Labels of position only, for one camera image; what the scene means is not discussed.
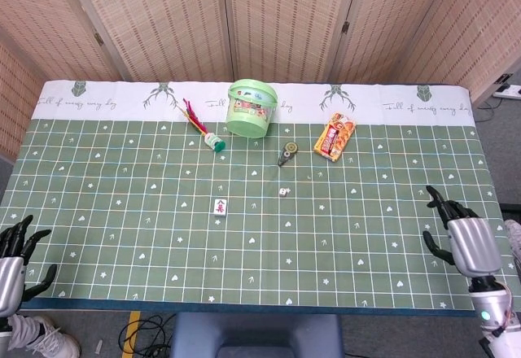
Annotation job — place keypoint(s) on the white sneaker with laces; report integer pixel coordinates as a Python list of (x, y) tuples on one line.
[(45, 339)]

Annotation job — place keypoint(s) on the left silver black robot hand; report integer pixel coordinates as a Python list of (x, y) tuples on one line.
[(11, 285)]

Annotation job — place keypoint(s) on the feather shuttlecock with green base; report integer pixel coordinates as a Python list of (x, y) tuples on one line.
[(207, 132)]

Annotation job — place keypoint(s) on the dark correction tape dispenser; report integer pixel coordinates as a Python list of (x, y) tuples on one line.
[(288, 151)]

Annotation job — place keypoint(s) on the blue padded stool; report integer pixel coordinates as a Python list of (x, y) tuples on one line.
[(256, 335)]

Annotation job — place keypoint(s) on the white power strip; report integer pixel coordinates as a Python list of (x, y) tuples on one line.
[(509, 89)]

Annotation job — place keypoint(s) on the white grey sneaker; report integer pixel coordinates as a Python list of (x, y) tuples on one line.
[(515, 236)]

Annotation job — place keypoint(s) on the woven folding screen panel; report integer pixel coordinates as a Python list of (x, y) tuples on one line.
[(285, 20), (36, 49), (480, 28), (390, 24), (163, 20)]

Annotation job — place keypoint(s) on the green plastic bucket with lid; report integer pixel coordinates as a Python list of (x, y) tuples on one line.
[(250, 110)]

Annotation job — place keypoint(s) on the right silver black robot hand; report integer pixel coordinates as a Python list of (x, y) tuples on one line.
[(472, 248)]

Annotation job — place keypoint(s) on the yellow floor tape strip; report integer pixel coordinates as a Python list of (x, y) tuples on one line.
[(131, 333)]

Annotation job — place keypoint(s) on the orange curry box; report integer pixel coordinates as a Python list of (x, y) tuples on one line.
[(334, 136)]

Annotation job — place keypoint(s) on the green grid tablecloth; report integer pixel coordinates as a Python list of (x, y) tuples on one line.
[(203, 232)]

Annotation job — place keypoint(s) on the white mahjong tile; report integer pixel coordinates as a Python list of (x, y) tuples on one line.
[(220, 206)]

